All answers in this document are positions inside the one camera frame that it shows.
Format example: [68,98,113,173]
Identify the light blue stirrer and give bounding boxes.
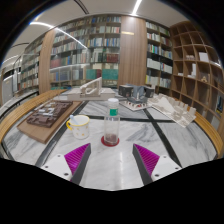
[69,114,78,126]

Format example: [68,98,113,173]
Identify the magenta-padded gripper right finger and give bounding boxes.
[131,143,183,186]

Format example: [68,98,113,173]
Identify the book shelf unit with glass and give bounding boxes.
[18,34,46,94]

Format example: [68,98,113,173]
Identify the clear plastic bottle white cap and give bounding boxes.
[103,97,121,145]

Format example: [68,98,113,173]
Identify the curved wooden slatted bench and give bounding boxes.
[0,88,68,143]
[194,111,224,158]

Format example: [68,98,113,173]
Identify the flat round red coaster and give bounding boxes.
[100,134,121,148]

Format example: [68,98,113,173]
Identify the wide book-filled shelf unit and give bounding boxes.
[49,14,122,90]

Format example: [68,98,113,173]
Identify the white mug yellow handle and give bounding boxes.
[65,114,91,140]

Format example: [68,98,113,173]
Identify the brown model on wooden board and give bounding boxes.
[17,100,83,145]

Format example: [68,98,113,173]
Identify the wooden cubby shelf unit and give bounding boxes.
[169,20,224,124]

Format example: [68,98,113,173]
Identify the narrow book-filled shelf unit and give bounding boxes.
[144,20,174,96]

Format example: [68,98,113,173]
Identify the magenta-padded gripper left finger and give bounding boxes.
[40,143,92,186]

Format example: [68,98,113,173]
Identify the ceiling light strips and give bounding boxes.
[28,0,144,49]

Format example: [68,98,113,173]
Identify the beige architectural model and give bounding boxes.
[53,76,118,102]

